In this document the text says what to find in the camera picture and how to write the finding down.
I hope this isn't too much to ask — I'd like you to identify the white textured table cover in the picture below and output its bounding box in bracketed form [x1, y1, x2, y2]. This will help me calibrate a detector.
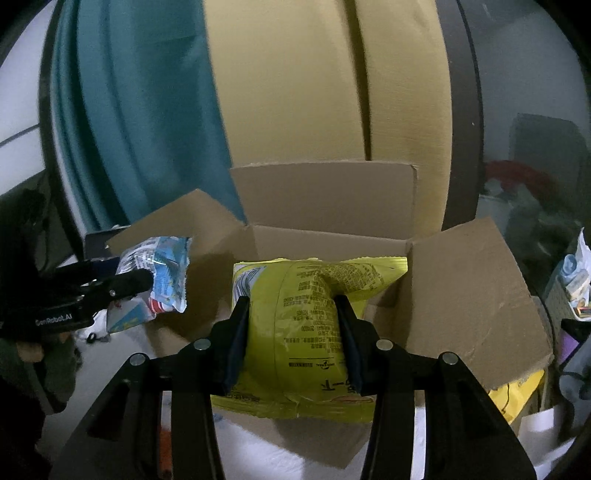
[69, 318, 384, 480]

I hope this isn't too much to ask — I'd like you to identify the yellow snack bag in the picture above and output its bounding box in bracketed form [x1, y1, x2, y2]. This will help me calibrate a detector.
[210, 257, 409, 423]

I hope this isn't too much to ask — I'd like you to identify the teal curtain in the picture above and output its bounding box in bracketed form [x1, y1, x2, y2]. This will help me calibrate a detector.
[50, 0, 246, 234]

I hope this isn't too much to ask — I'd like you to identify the brown cardboard box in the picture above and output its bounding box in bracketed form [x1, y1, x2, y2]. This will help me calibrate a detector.
[105, 161, 555, 469]

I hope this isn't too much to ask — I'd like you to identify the grey chair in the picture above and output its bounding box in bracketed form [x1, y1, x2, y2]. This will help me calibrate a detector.
[509, 113, 589, 185]

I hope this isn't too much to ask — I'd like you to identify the dark door frame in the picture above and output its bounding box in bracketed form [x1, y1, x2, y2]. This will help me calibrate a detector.
[434, 0, 486, 224]

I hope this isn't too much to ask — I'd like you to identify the yellow curtain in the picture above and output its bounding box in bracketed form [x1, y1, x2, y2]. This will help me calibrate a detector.
[203, 0, 453, 234]

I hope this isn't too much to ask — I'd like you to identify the red cloth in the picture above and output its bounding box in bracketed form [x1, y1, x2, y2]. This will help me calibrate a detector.
[484, 159, 557, 201]

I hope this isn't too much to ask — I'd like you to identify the purple grey bag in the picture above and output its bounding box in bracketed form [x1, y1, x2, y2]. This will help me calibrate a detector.
[556, 318, 591, 372]

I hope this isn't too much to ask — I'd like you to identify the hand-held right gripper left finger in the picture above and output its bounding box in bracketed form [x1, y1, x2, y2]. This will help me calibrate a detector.
[48, 295, 252, 480]

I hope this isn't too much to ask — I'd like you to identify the person's left hand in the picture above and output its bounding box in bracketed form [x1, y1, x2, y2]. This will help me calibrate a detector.
[16, 333, 75, 365]

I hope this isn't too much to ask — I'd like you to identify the yellow packet with black print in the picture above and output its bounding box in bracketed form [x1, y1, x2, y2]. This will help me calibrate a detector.
[488, 369, 546, 424]

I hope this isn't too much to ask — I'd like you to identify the person's left forearm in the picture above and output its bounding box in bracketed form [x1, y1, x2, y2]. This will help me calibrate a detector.
[0, 342, 83, 414]

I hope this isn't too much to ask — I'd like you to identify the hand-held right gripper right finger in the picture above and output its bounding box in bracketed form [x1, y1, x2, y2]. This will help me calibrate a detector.
[332, 294, 539, 480]

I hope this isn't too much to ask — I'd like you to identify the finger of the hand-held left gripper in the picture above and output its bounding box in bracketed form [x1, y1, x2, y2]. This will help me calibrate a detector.
[69, 269, 154, 309]
[39, 257, 123, 288]

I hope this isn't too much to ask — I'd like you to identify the blue white snack packet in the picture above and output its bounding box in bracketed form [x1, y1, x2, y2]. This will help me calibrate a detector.
[105, 236, 192, 334]

